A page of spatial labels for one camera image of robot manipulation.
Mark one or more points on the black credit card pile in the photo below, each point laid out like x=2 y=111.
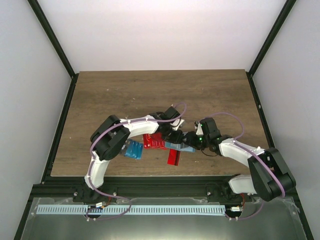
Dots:
x=124 y=149

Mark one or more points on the light blue slotted cable duct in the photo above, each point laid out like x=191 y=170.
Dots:
x=112 y=210

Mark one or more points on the blue card holder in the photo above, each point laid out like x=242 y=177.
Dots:
x=182 y=147

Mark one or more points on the red credit card pile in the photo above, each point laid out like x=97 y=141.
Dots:
x=154 y=141

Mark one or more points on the grey metal base plate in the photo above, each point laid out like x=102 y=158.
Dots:
x=162 y=219

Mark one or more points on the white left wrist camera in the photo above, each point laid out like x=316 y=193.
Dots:
x=179 y=123

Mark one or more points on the black right frame post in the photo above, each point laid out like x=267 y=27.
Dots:
x=276 y=27

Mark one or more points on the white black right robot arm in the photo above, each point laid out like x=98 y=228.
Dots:
x=270 y=176

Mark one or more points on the black front frame rail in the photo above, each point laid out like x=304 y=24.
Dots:
x=215 y=188

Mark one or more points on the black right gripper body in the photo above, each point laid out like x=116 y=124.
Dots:
x=198 y=143

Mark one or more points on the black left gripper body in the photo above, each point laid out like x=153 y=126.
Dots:
x=169 y=136

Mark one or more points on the blue credit card pile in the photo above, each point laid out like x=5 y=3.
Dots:
x=134 y=149

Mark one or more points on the single red credit card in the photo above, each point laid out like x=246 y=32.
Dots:
x=173 y=157

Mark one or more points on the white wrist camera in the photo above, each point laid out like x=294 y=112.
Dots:
x=179 y=123
x=198 y=128

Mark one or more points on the black left frame post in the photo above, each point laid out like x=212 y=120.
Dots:
x=40 y=15

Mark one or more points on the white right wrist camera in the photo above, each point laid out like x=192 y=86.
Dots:
x=198 y=128

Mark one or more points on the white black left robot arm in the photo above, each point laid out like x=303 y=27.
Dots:
x=108 y=140

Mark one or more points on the black frame post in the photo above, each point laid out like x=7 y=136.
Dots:
x=40 y=15
x=276 y=27

